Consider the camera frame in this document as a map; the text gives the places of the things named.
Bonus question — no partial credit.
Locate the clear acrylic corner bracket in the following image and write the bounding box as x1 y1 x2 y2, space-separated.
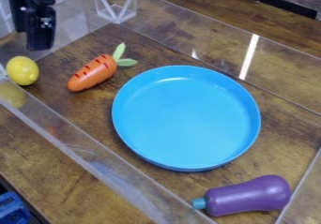
95 0 136 24

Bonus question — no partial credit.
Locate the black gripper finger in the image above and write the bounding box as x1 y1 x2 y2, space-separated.
9 0 25 32
25 6 56 52

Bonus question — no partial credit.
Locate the purple toy eggplant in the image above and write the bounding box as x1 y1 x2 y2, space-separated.
191 174 291 217

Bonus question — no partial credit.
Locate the round blue tray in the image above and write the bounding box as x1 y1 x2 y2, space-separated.
111 66 261 172

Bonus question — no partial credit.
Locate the clear acrylic enclosure wall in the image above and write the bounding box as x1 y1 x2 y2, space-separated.
0 0 321 224

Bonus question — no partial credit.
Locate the white curtain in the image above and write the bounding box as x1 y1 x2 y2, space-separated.
0 0 117 39

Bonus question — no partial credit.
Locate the black bar on floor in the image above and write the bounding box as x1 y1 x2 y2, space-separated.
254 0 317 20

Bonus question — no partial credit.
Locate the blue plastic crate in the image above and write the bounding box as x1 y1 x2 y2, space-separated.
0 192 31 224

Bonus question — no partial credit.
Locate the orange toy carrot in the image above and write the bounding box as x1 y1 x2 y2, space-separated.
67 43 138 92

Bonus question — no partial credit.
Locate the yellow toy lemon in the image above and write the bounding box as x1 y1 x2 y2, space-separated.
6 56 40 86

